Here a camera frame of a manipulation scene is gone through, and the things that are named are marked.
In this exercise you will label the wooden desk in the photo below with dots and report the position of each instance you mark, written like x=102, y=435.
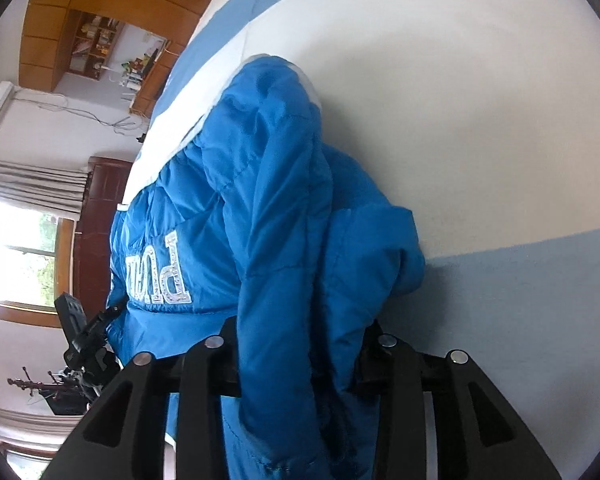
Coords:
x=152, y=85

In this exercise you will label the striped curtain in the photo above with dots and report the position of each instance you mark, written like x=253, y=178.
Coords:
x=30, y=185

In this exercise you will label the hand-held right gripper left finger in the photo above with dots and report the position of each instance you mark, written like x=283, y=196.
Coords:
x=215, y=360

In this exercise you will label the wooden wall shelf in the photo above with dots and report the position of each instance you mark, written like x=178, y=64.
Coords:
x=95, y=45

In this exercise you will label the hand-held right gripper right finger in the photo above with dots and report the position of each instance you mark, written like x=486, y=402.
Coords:
x=395, y=365

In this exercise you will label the window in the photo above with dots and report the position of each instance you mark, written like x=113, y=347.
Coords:
x=25, y=265

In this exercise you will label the blue puffer jacket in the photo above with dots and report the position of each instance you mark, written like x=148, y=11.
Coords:
x=280, y=210

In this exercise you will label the dark wooden headboard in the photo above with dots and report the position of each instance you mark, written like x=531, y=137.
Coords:
x=100, y=210

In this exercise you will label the dark clothes rack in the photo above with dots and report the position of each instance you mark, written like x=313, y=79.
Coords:
x=60, y=395

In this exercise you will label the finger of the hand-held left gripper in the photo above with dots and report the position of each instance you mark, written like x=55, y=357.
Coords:
x=102, y=319

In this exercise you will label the blue and white bed sheet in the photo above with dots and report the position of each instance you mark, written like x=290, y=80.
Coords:
x=455, y=110

